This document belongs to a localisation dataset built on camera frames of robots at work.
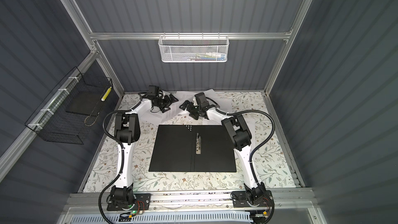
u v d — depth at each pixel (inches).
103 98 31.4
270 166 33.2
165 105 39.0
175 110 42.7
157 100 35.9
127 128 25.7
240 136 23.7
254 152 23.2
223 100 45.2
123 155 25.3
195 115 36.2
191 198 29.7
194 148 36.0
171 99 39.2
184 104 37.5
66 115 28.6
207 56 36.8
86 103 29.0
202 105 33.1
